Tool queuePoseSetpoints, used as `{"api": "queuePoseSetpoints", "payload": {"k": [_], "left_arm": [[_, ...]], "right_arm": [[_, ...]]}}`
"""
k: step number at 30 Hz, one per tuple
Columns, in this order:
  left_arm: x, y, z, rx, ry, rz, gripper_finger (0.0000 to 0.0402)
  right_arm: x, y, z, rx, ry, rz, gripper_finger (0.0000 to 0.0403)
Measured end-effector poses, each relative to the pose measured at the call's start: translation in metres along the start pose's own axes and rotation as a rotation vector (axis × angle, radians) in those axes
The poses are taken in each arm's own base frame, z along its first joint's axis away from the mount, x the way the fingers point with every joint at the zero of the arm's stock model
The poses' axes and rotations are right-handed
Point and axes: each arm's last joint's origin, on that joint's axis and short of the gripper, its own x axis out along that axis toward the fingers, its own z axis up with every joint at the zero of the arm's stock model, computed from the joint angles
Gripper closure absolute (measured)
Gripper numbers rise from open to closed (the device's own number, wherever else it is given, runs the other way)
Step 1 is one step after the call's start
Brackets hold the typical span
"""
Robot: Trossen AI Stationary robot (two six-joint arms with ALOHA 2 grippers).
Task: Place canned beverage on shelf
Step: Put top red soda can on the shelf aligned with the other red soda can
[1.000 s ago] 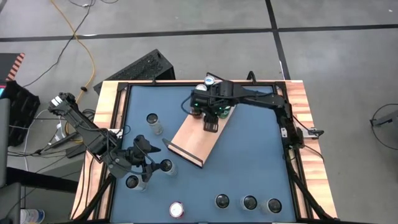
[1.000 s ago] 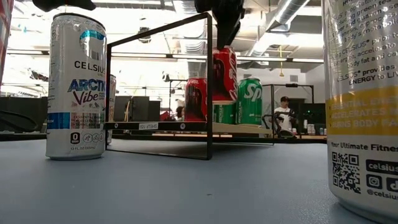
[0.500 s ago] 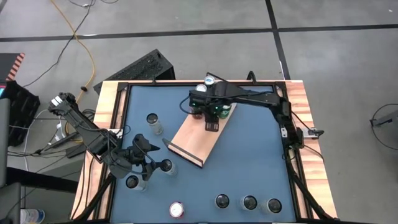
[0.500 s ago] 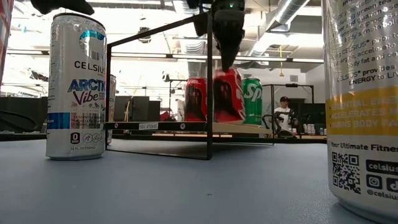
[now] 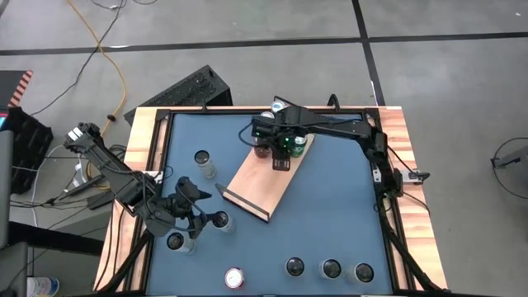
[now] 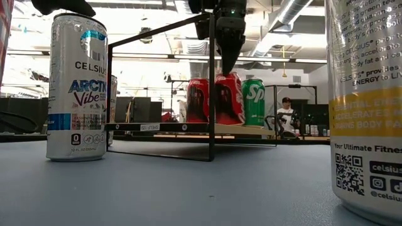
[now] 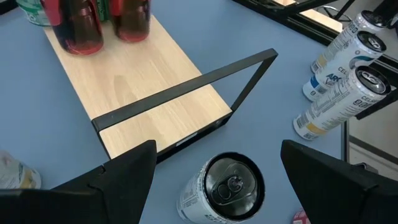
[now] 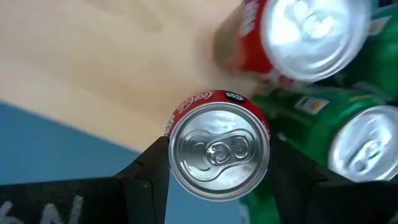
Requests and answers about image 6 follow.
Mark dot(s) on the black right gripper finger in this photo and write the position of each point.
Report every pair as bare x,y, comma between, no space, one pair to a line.
230,37

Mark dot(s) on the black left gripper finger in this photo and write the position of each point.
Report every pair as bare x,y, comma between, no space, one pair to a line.
63,6

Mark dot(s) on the green Sprite can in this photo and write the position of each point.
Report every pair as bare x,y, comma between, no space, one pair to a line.
253,103

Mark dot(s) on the background black robot arm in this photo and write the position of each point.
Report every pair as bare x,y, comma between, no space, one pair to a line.
287,135

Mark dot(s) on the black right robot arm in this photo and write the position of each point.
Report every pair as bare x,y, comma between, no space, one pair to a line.
202,6

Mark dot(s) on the ceiling light strip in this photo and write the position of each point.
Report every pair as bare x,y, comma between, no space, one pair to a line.
311,60

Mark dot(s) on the dark ceiling device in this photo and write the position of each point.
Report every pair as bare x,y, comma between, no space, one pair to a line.
145,39

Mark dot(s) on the white Celsius Arctic Vibe can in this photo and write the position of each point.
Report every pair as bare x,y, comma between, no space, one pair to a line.
77,94

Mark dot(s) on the person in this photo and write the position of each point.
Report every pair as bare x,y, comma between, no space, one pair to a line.
286,114

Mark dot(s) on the black partition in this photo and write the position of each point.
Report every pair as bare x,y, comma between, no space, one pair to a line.
25,105

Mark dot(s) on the dark monitor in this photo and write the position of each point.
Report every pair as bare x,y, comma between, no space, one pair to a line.
143,110
122,110

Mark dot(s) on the black background screen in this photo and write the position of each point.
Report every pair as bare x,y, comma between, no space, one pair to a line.
315,114

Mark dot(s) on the white Celsius can orange print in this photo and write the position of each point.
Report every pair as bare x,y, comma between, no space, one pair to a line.
112,110

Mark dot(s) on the white yellow Celsius can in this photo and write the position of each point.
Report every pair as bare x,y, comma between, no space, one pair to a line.
364,110

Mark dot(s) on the silver ventilation duct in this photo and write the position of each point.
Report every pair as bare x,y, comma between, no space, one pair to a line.
292,11

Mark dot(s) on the black background rig frame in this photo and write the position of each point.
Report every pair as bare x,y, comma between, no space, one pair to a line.
296,85

